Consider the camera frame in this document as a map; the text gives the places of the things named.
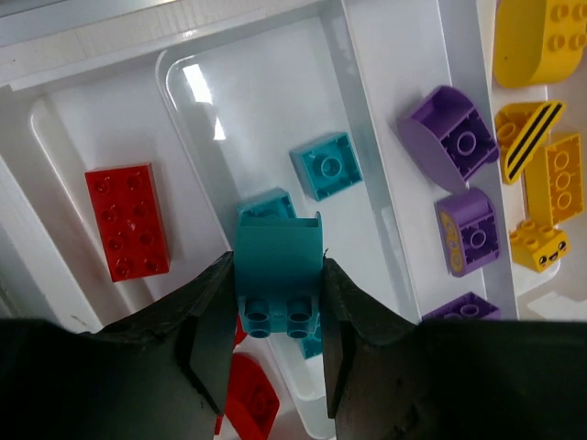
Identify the red curved lego piece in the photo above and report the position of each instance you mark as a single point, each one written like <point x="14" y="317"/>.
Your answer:
<point x="240" y="333"/>

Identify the yellow striped lego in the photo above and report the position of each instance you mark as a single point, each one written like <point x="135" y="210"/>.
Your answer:
<point x="521" y="128"/>

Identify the large yellow lego brick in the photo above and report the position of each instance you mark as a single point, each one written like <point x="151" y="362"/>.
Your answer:
<point x="554" y="180"/>

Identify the small teal lego cube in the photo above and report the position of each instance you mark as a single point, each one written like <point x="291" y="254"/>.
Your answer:
<point x="326" y="165"/>

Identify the red white flower lego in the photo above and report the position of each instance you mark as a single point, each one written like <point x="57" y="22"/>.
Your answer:
<point x="252" y="402"/>

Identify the small yellow lego brick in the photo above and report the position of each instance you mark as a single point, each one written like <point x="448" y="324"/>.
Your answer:
<point x="537" y="247"/>

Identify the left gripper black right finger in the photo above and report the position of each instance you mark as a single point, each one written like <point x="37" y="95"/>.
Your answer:
<point x="387" y="378"/>

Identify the teal red small lego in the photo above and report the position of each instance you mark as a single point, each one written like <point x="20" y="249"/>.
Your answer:
<point x="273" y="203"/>

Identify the round orange printed lego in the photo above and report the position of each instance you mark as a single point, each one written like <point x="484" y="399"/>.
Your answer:
<point x="537" y="42"/>

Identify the red lego brick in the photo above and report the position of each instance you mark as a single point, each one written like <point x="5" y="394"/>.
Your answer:
<point x="128" y="217"/>

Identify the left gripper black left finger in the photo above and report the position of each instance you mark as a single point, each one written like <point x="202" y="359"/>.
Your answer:
<point x="160" y="373"/>

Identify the purple paw print lego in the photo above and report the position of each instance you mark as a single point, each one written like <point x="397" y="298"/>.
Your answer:
<point x="447" y="138"/>

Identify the teal lego brick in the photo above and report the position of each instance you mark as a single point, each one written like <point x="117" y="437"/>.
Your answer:
<point x="278" y="263"/>

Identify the white compartment sorting tray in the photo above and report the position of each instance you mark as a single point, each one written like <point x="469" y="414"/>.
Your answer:
<point x="214" y="98"/>

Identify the purple lego brick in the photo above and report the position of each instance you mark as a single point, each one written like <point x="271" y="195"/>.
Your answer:
<point x="468" y="306"/>

